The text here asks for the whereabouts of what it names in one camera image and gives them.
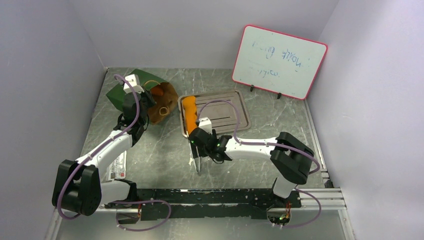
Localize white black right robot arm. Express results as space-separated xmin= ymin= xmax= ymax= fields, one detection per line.
xmin=188 ymin=127 xmax=315 ymax=207

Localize green brown paper bag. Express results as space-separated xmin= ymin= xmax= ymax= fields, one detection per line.
xmin=106 ymin=69 xmax=179 ymax=125

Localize orange fake bread loaf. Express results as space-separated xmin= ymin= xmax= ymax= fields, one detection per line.
xmin=182 ymin=96 xmax=198 ymax=135

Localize orange fake croissant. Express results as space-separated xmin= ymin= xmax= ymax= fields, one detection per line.
xmin=150 ymin=85 xmax=165 ymax=97

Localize silver metal tray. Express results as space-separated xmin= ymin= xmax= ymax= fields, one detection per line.
xmin=193 ymin=89 xmax=252 ymax=134

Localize silver metal tongs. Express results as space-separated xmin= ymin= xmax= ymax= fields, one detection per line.
xmin=186 ymin=131 xmax=202 ymax=174

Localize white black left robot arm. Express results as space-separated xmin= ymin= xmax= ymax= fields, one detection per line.
xmin=52 ymin=91 xmax=156 ymax=220

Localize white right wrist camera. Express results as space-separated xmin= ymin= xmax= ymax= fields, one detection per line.
xmin=198 ymin=117 xmax=213 ymax=134

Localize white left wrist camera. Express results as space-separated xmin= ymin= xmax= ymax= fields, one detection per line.
xmin=123 ymin=74 xmax=145 ymax=94

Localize red framed whiteboard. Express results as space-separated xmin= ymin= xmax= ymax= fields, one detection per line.
xmin=232 ymin=24 xmax=328 ymax=100

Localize white plastic packet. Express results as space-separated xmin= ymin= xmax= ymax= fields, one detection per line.
xmin=105 ymin=151 xmax=127 ymax=181

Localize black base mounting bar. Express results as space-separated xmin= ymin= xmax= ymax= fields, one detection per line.
xmin=105 ymin=188 xmax=302 ymax=221

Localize aluminium frame rail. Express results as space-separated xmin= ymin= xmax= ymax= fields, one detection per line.
xmin=54 ymin=188 xmax=348 ymax=213

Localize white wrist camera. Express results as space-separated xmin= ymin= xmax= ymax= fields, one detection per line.
xmin=123 ymin=74 xmax=145 ymax=94
xmin=198 ymin=117 xmax=213 ymax=134

